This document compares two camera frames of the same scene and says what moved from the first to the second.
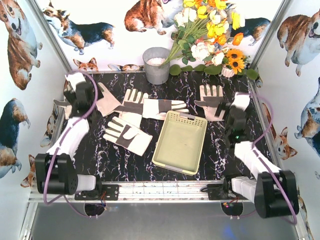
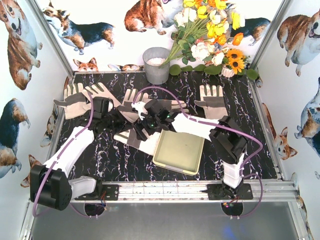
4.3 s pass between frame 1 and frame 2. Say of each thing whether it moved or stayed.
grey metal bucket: stayed
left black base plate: stayed
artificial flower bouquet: stayed
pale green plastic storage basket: stayed
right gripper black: moved
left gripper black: moved
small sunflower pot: stayed
